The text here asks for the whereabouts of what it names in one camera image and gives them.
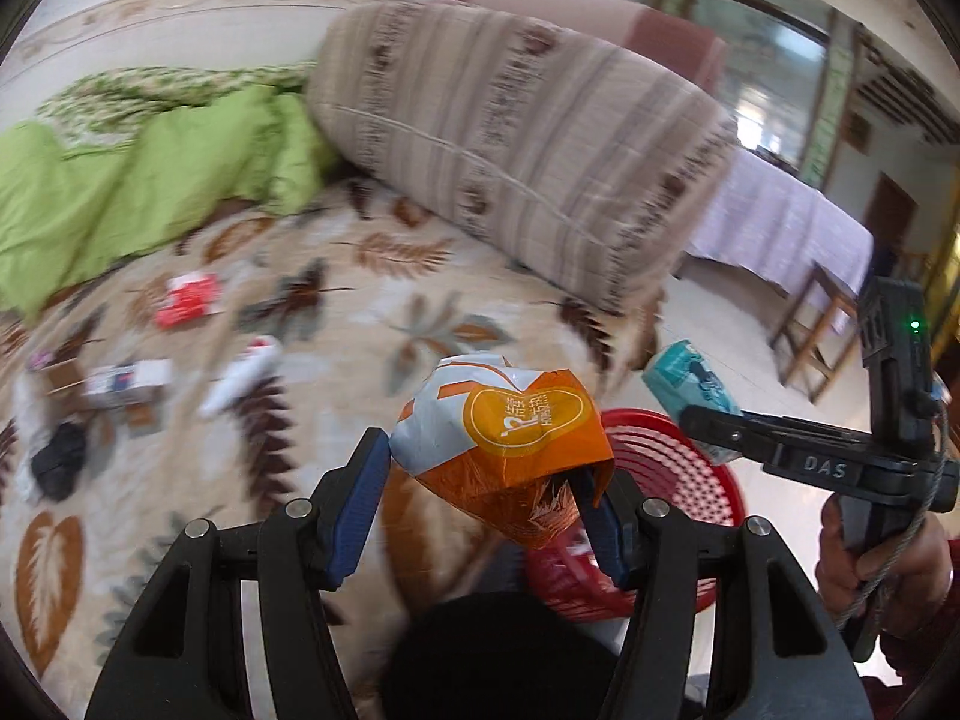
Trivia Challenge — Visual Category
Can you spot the wooden chair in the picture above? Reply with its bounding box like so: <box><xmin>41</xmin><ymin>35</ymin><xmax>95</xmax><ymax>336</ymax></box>
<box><xmin>769</xmin><ymin>259</ymin><xmax>863</xmax><ymax>402</ymax></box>

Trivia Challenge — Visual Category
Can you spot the teal tissue packet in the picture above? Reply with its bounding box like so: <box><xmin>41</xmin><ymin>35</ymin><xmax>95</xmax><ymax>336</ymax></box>
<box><xmin>643</xmin><ymin>340</ymin><xmax>743</xmax><ymax>466</ymax></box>

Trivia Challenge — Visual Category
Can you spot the leaf-printed blanket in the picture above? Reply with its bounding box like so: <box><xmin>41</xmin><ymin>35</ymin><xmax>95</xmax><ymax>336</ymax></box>
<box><xmin>0</xmin><ymin>180</ymin><xmax>676</xmax><ymax>698</ymax></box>

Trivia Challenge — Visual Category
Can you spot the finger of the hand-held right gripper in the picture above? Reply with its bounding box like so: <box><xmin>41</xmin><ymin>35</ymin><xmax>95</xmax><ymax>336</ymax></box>
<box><xmin>679</xmin><ymin>405</ymin><xmax>878</xmax><ymax>497</ymax></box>

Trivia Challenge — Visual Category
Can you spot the grey wire lanyard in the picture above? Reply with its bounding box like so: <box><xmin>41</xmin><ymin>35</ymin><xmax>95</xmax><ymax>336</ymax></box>
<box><xmin>836</xmin><ymin>405</ymin><xmax>960</xmax><ymax>627</ymax></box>

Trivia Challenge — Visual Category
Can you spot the table with lilac cloth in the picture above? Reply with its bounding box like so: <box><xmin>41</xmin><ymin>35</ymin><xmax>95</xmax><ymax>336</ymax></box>
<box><xmin>686</xmin><ymin>146</ymin><xmax>875</xmax><ymax>293</ymax></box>

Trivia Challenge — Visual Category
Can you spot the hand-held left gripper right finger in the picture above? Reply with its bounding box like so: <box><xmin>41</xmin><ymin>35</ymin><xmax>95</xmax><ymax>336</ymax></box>
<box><xmin>574</xmin><ymin>465</ymin><xmax>875</xmax><ymax>720</ymax></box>

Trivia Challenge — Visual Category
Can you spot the large framed window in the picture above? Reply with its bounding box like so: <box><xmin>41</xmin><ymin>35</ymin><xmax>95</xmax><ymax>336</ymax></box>
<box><xmin>660</xmin><ymin>0</ymin><xmax>863</xmax><ymax>188</ymax></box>

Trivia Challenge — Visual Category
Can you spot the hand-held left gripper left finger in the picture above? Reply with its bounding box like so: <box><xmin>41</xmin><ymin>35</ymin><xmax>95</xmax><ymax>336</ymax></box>
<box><xmin>84</xmin><ymin>427</ymin><xmax>392</xmax><ymax>720</ymax></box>

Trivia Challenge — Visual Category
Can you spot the brown wooden door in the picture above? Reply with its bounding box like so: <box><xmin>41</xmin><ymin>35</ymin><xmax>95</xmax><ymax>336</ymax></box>
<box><xmin>866</xmin><ymin>172</ymin><xmax>920</xmax><ymax>256</ymax></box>

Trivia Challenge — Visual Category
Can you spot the red plastic basket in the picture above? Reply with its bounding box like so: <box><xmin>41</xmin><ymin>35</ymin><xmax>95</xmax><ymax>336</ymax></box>
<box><xmin>525</xmin><ymin>409</ymin><xmax>747</xmax><ymax>622</ymax></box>

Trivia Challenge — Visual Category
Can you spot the white tube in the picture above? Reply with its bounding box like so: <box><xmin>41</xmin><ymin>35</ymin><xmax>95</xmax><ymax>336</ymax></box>
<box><xmin>199</xmin><ymin>336</ymin><xmax>282</xmax><ymax>419</ymax></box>

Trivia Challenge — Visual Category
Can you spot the black cloth lump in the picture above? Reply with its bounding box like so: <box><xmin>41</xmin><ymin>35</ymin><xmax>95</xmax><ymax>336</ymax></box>
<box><xmin>30</xmin><ymin>421</ymin><xmax>87</xmax><ymax>502</ymax></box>

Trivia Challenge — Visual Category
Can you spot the orange snack bag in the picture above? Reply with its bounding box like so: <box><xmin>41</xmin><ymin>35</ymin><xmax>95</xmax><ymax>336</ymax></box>
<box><xmin>390</xmin><ymin>352</ymin><xmax>614</xmax><ymax>550</ymax></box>

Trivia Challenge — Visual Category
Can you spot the green quilt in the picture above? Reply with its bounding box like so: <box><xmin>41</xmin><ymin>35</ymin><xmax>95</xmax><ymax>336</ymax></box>
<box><xmin>0</xmin><ymin>64</ymin><xmax>338</xmax><ymax>323</ymax></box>

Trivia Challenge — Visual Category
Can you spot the striped floral cushion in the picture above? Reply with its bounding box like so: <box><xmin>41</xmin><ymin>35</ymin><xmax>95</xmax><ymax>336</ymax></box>
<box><xmin>304</xmin><ymin>0</ymin><xmax>740</xmax><ymax>316</ymax></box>

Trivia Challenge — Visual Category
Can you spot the white medicine box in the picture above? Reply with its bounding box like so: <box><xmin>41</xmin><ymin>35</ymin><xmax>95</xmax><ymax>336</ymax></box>
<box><xmin>82</xmin><ymin>358</ymin><xmax>173</xmax><ymax>410</ymax></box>

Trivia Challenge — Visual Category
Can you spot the red tissue pack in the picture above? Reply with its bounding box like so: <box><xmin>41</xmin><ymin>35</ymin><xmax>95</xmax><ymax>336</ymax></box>
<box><xmin>154</xmin><ymin>272</ymin><xmax>224</xmax><ymax>329</ymax></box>

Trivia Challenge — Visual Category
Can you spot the maroon cushion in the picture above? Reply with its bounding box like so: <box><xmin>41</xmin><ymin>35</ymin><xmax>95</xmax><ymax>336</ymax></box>
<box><xmin>442</xmin><ymin>0</ymin><xmax>728</xmax><ymax>98</ymax></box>

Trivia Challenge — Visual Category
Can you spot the person's right forearm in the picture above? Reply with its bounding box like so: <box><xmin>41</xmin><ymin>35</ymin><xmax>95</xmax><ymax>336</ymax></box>
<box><xmin>862</xmin><ymin>540</ymin><xmax>960</xmax><ymax>720</ymax></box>

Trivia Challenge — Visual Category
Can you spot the person's right hand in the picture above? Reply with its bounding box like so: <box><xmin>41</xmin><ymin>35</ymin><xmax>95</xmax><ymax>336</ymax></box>
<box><xmin>816</xmin><ymin>499</ymin><xmax>953</xmax><ymax>638</ymax></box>

